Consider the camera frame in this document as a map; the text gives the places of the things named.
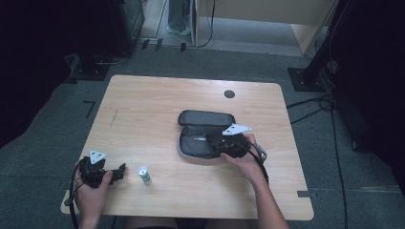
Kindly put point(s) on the black equipment cabinet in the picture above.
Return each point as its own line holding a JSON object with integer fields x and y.
{"x": 127, "y": 25}

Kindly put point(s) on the black stand with base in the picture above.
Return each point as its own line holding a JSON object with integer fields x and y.
{"x": 305, "y": 79}

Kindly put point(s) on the black pencil case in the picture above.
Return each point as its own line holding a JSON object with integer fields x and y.
{"x": 197, "y": 119}

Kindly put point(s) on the dark curtain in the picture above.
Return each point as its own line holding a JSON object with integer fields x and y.
{"x": 379, "y": 79}
{"x": 31, "y": 63}

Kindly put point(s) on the person's left hand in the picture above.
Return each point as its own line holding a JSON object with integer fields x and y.
{"x": 90, "y": 198}

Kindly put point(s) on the black round table grommet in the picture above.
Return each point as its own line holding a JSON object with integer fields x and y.
{"x": 229, "y": 93}

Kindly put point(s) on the person's right hand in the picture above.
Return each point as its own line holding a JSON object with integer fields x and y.
{"x": 246, "y": 165}

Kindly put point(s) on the black flat stand base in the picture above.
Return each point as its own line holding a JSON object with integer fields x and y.
{"x": 89, "y": 72}

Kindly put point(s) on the person's leg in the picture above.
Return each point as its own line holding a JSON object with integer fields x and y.
{"x": 178, "y": 12}
{"x": 229, "y": 224}

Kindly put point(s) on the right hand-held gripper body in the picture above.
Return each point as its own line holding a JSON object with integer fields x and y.
{"x": 234, "y": 144}

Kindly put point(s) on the white green glue stick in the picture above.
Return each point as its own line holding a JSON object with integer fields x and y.
{"x": 144, "y": 175}

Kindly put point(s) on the light wooden desk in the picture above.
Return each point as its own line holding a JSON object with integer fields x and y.
{"x": 270, "y": 9}

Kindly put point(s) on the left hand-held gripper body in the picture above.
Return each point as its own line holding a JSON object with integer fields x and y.
{"x": 93, "y": 173}

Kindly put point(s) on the person's right leg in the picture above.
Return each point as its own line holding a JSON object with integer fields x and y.
{"x": 229, "y": 224}

